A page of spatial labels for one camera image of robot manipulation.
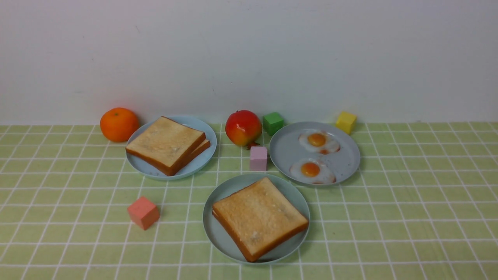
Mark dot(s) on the toast slice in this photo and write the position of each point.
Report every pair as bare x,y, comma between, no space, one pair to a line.
199,149
166,144
256,217

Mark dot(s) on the red yellow apple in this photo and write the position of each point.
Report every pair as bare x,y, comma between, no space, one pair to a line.
243,128

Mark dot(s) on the pink cube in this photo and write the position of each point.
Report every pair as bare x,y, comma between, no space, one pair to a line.
258,159

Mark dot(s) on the green cube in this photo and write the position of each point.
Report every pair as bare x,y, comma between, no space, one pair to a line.
273,122

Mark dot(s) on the grey egg plate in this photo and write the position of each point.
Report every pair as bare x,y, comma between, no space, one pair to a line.
284,150

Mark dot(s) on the near fried egg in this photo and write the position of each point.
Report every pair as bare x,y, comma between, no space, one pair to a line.
312,171

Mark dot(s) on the fried egg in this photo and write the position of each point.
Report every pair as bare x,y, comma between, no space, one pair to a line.
318,142
312,171

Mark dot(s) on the far fried egg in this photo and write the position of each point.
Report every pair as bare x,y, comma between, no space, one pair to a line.
318,142

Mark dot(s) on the yellow cube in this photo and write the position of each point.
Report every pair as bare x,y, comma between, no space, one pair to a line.
346,122

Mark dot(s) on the teal centre plate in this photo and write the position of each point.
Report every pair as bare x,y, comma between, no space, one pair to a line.
221,237

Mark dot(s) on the light blue bread plate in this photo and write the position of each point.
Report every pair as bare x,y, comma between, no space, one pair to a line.
195,165

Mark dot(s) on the salmon red cube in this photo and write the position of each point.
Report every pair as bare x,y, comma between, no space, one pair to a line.
143,213

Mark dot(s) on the orange fruit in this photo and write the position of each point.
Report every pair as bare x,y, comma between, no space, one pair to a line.
119,124

